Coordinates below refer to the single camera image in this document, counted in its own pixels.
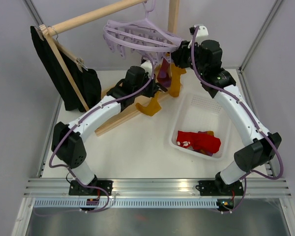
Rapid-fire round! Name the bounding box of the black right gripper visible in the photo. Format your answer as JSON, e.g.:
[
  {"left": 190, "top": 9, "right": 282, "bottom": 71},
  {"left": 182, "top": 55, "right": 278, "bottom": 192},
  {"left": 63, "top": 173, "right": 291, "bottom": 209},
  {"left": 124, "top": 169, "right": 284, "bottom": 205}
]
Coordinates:
[{"left": 171, "top": 39, "right": 207, "bottom": 76}]

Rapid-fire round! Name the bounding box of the maroon purple striped sock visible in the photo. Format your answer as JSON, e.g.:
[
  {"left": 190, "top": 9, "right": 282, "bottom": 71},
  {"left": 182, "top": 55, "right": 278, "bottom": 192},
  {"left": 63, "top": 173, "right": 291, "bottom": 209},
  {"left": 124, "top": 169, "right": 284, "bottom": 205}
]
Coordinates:
[{"left": 157, "top": 59, "right": 172, "bottom": 88}]

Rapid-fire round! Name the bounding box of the mustard sock brown cuff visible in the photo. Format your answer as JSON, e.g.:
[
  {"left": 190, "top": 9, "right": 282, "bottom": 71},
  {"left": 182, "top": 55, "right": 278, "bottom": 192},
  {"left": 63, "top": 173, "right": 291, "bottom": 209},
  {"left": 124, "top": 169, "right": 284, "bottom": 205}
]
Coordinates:
[{"left": 169, "top": 63, "right": 186, "bottom": 97}]

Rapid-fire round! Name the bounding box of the mustard yellow sock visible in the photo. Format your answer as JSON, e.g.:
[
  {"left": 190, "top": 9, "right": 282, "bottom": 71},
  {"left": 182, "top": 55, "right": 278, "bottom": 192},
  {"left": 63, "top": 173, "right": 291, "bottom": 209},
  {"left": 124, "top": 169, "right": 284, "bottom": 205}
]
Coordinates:
[{"left": 135, "top": 91, "right": 162, "bottom": 117}]

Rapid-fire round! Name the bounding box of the purple round clip hanger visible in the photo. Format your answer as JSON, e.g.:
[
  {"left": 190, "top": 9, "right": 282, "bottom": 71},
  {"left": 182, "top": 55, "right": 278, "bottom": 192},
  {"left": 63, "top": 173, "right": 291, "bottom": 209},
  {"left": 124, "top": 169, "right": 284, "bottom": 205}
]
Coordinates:
[{"left": 103, "top": 0, "right": 182, "bottom": 65}]

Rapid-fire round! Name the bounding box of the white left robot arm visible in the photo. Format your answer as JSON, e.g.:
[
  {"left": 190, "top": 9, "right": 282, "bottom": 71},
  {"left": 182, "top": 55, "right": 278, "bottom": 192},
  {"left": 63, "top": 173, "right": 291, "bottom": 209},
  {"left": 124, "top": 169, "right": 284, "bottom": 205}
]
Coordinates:
[{"left": 51, "top": 60, "right": 166, "bottom": 195}]

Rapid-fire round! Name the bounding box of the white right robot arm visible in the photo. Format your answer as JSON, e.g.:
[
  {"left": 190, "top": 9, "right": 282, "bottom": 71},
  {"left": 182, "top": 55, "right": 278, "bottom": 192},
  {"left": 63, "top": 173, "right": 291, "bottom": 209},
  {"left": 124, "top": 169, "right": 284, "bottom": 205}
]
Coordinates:
[{"left": 171, "top": 40, "right": 284, "bottom": 194}]

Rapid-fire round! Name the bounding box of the black garment on hanger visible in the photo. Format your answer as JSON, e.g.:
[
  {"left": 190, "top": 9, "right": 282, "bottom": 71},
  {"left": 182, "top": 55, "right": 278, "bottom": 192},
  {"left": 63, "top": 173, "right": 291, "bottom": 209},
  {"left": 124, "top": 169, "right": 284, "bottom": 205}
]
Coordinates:
[{"left": 30, "top": 26, "right": 102, "bottom": 112}]

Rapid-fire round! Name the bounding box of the wooden clip hanger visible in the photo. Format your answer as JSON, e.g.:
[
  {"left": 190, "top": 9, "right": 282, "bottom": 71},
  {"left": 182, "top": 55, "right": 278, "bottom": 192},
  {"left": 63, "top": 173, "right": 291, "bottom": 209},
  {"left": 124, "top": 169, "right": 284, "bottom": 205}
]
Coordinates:
[{"left": 36, "top": 24, "right": 88, "bottom": 72}]

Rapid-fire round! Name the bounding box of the white plastic basket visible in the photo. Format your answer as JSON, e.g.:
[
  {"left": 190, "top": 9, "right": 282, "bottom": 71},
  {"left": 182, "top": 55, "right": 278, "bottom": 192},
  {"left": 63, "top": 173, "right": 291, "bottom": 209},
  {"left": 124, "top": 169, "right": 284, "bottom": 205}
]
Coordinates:
[{"left": 169, "top": 93, "right": 232, "bottom": 161}]

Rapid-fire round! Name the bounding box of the wooden clothes rack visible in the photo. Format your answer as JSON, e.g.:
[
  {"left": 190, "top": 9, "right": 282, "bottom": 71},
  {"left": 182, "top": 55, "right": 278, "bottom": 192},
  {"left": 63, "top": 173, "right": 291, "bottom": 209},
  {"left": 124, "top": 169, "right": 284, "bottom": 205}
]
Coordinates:
[{"left": 36, "top": 0, "right": 181, "bottom": 137}]

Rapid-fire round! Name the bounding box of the red sock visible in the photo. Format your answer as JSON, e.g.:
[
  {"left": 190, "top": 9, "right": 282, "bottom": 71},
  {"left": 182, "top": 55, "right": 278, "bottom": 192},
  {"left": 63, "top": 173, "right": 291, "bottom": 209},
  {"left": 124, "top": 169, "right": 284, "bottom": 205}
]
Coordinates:
[{"left": 176, "top": 131, "right": 221, "bottom": 156}]

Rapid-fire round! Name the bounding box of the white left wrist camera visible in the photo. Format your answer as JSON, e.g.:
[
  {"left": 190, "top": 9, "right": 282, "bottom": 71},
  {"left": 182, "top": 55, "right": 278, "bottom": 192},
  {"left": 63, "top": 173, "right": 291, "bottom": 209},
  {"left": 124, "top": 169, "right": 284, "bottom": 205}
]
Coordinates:
[{"left": 140, "top": 60, "right": 155, "bottom": 75}]

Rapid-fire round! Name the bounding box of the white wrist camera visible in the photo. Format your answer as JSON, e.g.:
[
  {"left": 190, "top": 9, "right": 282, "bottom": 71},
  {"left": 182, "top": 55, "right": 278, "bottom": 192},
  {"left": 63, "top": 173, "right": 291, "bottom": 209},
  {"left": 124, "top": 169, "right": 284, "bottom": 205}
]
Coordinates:
[
  {"left": 188, "top": 24, "right": 208, "bottom": 48},
  {"left": 140, "top": 60, "right": 155, "bottom": 75}
]

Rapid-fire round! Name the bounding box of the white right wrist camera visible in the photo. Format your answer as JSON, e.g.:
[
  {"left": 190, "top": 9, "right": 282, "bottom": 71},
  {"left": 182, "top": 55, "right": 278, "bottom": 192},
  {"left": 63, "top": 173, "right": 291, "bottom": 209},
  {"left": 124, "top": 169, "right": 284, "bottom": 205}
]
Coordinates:
[{"left": 188, "top": 24, "right": 208, "bottom": 48}]

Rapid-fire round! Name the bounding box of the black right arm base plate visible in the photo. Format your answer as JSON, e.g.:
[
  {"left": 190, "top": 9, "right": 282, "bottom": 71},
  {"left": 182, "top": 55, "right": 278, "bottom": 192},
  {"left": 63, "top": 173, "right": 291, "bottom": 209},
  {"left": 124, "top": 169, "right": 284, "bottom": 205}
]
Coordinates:
[{"left": 198, "top": 180, "right": 244, "bottom": 196}]

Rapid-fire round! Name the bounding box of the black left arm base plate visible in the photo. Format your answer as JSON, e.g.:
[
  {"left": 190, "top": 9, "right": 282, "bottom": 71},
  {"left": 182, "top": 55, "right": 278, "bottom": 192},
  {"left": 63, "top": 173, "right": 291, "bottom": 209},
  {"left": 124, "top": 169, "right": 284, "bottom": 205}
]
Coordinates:
[{"left": 68, "top": 180, "right": 113, "bottom": 196}]

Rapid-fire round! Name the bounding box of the aluminium mounting rail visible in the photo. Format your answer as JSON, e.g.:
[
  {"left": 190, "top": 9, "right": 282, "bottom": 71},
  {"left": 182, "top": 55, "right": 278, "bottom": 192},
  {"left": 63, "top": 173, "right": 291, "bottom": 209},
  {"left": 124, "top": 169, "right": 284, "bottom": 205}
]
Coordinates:
[{"left": 23, "top": 178, "right": 292, "bottom": 198}]

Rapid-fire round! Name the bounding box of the white slotted cable duct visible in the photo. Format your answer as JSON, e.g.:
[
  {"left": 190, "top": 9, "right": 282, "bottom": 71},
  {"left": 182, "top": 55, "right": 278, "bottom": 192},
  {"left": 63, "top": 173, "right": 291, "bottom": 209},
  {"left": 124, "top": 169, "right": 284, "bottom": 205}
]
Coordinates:
[{"left": 34, "top": 198, "right": 218, "bottom": 208}]

